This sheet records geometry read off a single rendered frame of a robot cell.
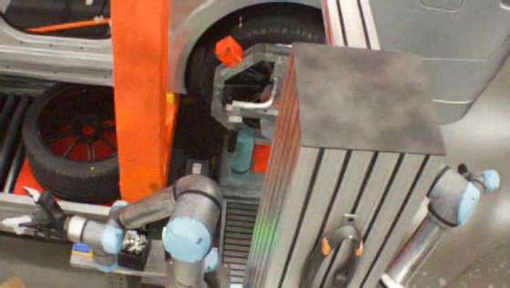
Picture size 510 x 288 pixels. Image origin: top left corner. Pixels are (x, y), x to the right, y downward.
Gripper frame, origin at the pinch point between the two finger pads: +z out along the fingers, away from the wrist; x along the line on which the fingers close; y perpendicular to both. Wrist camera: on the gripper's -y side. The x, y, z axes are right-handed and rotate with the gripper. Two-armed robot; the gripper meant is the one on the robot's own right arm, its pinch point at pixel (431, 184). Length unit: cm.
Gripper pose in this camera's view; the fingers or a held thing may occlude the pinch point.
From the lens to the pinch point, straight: 262.0
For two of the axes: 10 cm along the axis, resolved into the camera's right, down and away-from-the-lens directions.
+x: 5.4, 8.1, 2.0
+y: -6.7, 5.7, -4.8
